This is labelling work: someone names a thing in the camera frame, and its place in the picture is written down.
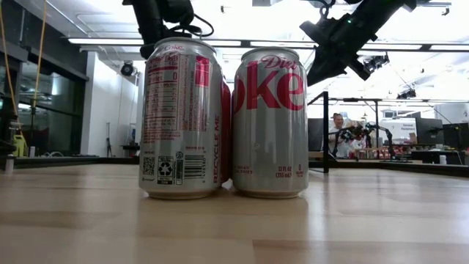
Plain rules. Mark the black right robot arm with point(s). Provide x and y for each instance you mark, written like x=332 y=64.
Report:
x=395 y=11

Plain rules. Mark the silver Diet Coke can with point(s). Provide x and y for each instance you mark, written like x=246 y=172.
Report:
x=269 y=128
x=176 y=117

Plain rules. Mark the red cola can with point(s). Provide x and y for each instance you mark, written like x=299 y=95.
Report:
x=226 y=128

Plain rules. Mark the cluttered background table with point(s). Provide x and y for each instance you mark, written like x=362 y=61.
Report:
x=370 y=153

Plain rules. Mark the white equipment sign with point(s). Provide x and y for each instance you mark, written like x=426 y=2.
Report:
x=401 y=128

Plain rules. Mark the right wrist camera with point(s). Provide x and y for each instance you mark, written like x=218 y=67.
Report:
x=317 y=32

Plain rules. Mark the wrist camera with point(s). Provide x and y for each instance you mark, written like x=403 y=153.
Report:
x=317 y=32
x=179 y=11

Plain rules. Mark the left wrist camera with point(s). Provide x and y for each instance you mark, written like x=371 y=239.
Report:
x=179 y=11

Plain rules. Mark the small dark background table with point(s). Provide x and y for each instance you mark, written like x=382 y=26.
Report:
x=130 y=147

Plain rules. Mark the background black robot arm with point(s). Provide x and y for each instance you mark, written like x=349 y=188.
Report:
x=348 y=133
x=388 y=135

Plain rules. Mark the black ceiling spotlight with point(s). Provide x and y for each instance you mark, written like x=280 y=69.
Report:
x=379 y=61
x=406 y=94

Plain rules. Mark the thin background stand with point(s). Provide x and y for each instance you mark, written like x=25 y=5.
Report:
x=108 y=146

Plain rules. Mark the black round ceiling camera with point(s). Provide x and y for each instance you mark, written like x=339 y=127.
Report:
x=127 y=69

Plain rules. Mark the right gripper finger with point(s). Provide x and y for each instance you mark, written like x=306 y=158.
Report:
x=326 y=64

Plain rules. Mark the ceiling rail mount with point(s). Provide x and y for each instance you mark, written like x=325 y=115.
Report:
x=436 y=3

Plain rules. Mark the small grey post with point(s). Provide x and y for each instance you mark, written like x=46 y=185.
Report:
x=9 y=164

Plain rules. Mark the yellow-green container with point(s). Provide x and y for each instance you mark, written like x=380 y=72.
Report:
x=20 y=143

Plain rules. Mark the person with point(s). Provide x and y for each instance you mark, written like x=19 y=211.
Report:
x=342 y=146

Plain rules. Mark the black monitor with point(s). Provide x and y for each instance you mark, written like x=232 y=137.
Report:
x=316 y=133
x=428 y=130
x=456 y=135

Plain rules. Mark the small white cup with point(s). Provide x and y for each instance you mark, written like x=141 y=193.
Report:
x=32 y=152
x=442 y=160

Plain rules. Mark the dark background desk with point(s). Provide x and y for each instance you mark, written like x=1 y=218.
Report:
x=428 y=155

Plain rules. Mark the ceiling light strip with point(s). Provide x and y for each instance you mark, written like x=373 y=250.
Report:
x=395 y=46
x=110 y=41

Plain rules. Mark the black aluminium table frame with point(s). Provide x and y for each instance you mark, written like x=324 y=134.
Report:
x=73 y=160

